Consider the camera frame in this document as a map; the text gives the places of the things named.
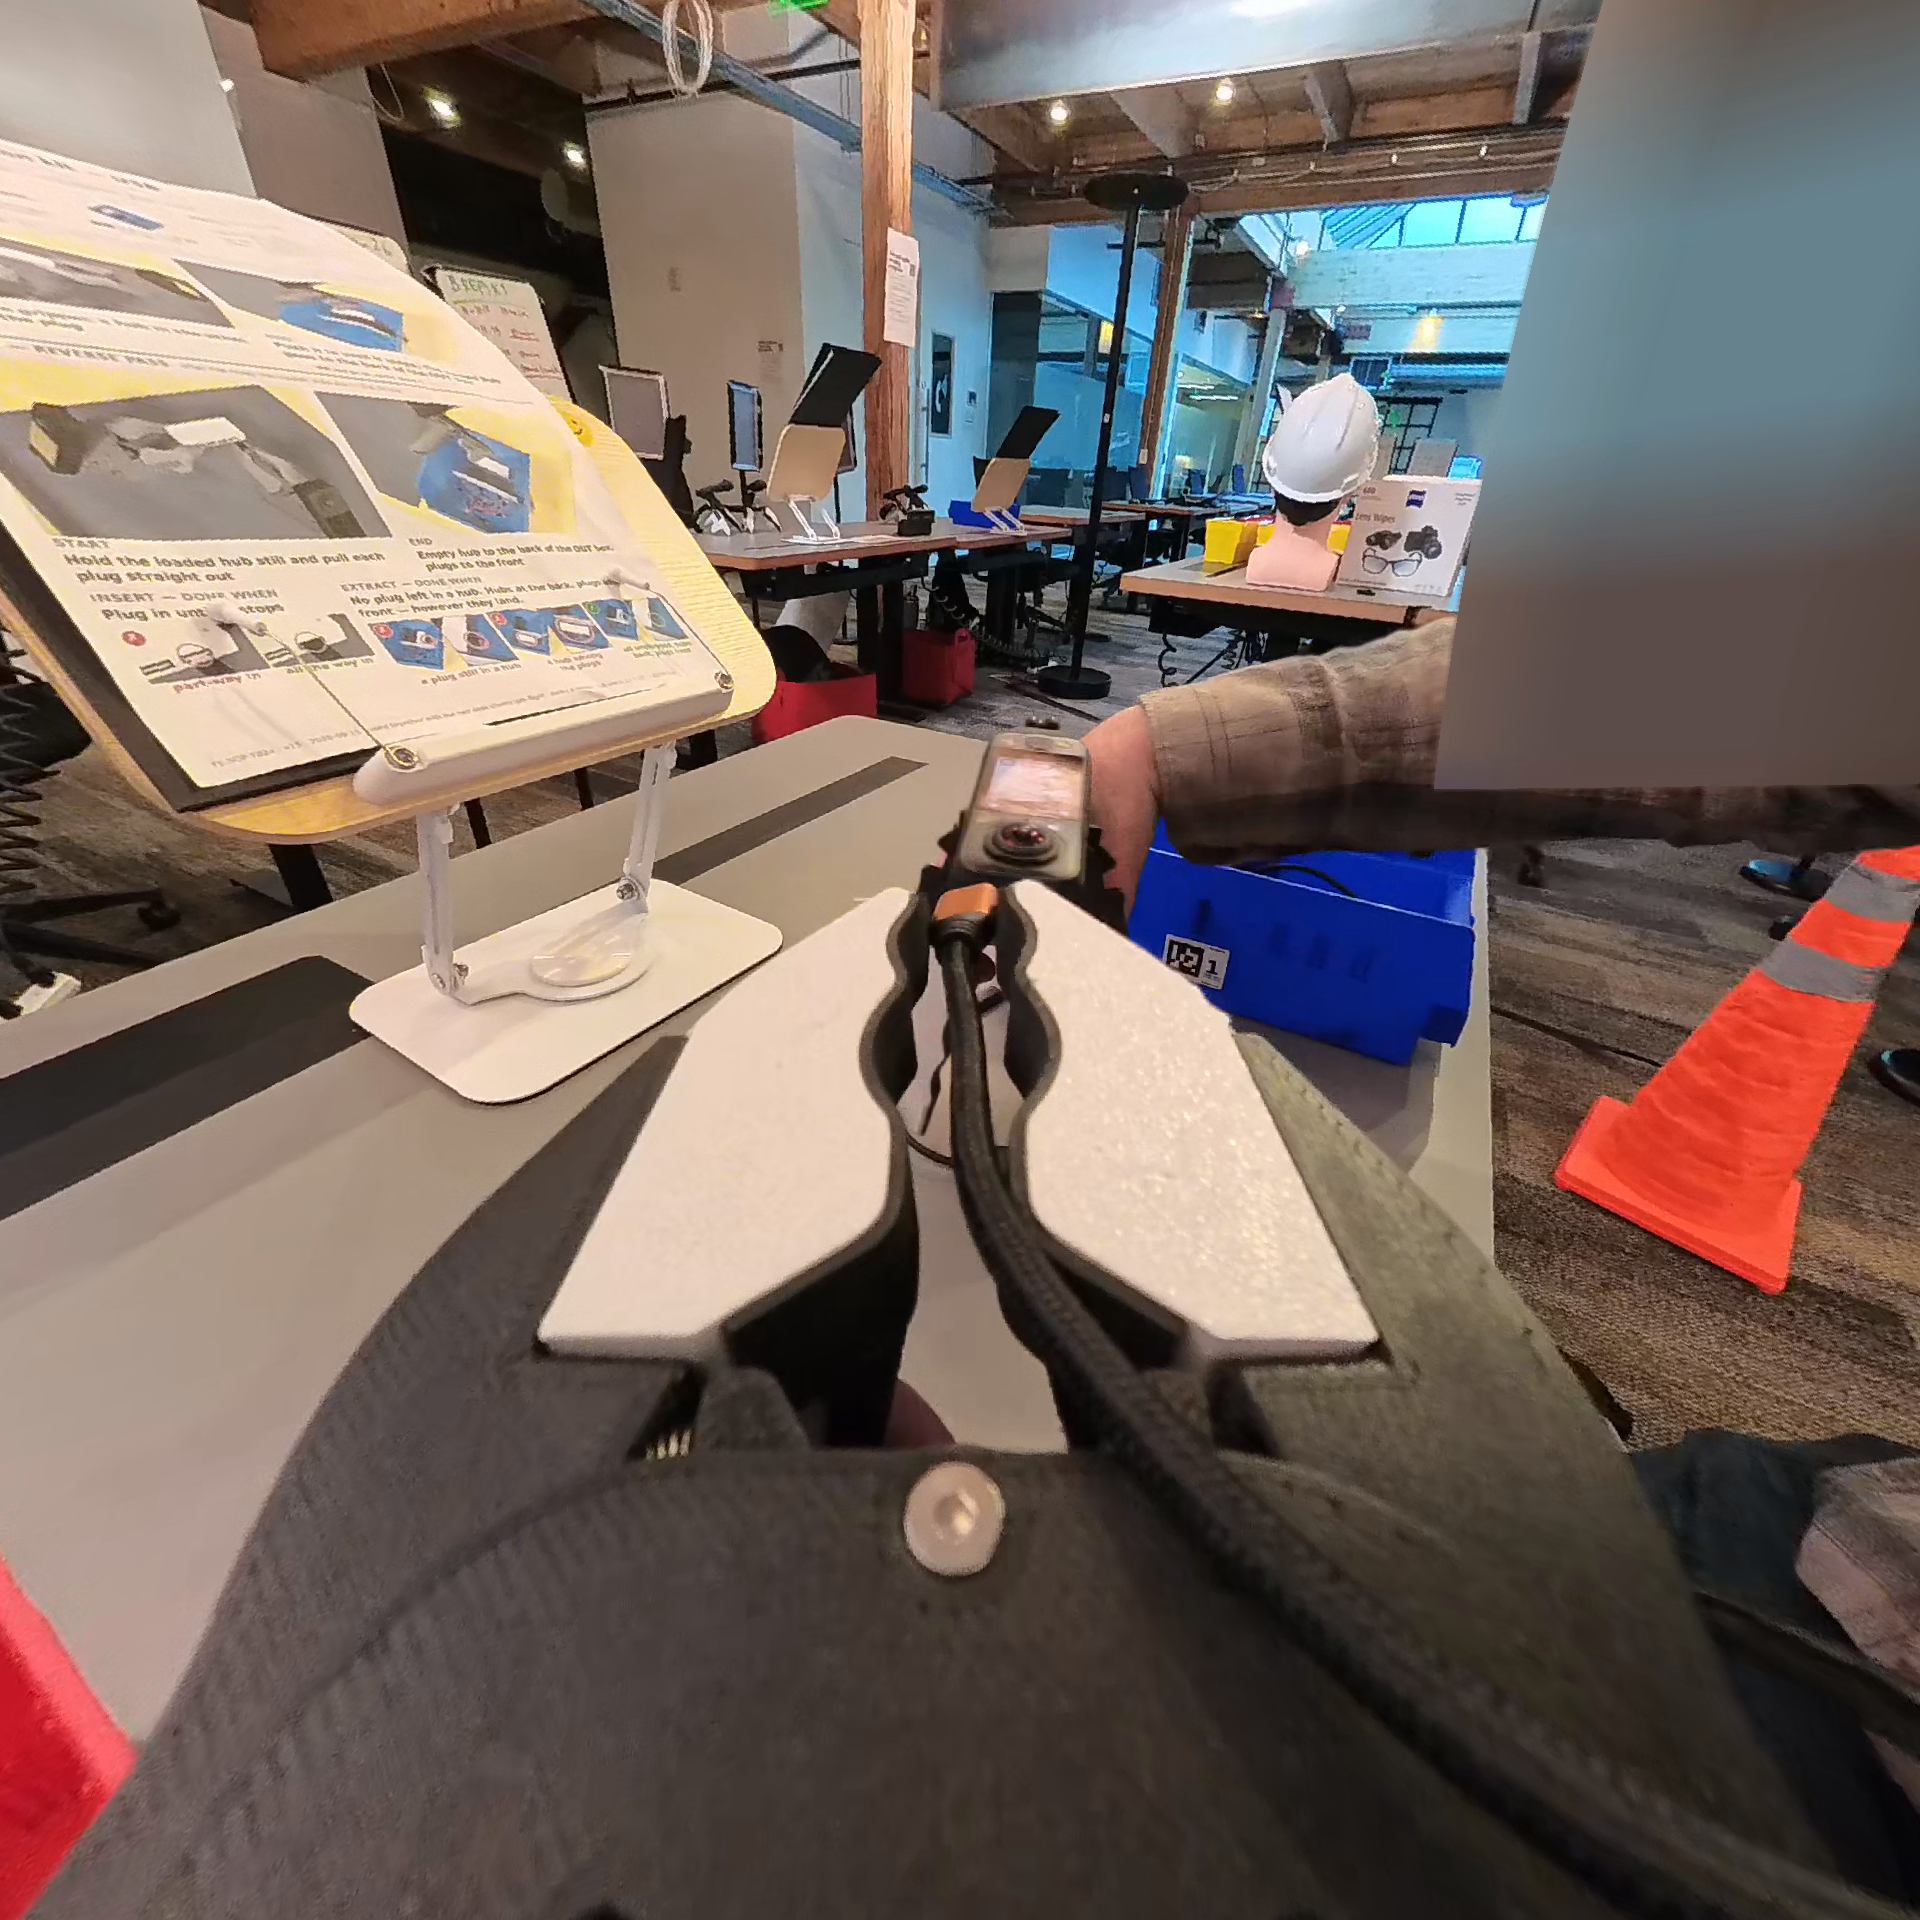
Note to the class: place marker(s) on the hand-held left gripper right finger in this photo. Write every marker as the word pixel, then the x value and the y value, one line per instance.
pixel 1184 1171

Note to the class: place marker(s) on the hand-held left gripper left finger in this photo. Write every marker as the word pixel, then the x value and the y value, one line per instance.
pixel 733 1171

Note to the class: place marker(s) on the blue plastic bin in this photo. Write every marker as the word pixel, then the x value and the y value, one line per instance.
pixel 1320 960

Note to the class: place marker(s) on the red plastic bin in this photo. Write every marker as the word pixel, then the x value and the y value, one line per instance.
pixel 43 1756

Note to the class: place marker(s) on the person's right forearm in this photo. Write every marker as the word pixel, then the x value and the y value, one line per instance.
pixel 1290 735

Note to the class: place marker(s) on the person's right hand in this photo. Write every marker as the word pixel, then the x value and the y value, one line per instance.
pixel 1122 787

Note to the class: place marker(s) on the black floor lamp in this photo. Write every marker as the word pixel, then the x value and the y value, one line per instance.
pixel 1074 683

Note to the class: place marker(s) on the red bag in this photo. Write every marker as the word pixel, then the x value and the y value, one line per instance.
pixel 818 706
pixel 938 668

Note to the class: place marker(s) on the long wooden workbench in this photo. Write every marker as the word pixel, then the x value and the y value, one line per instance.
pixel 840 548

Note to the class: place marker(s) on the wooden desk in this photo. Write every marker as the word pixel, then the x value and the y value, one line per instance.
pixel 1275 599

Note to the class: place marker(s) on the small yellow bin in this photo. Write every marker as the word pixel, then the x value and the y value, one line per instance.
pixel 1229 542

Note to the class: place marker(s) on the tilted board on white stand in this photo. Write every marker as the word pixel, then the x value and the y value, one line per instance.
pixel 818 452
pixel 1013 474

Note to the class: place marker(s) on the pink mannequin head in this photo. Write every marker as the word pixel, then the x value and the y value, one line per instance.
pixel 1298 548

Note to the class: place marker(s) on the white product box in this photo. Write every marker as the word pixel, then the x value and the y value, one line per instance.
pixel 1401 533

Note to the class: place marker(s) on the white hard hat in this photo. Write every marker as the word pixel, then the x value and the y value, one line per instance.
pixel 1320 435

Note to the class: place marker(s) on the orange traffic cone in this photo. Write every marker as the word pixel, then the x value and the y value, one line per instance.
pixel 1724 1110

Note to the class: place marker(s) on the whiteboard on black stand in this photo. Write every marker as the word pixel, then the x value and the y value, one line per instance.
pixel 502 323

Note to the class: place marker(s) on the black office chair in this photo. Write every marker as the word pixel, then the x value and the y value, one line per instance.
pixel 37 751

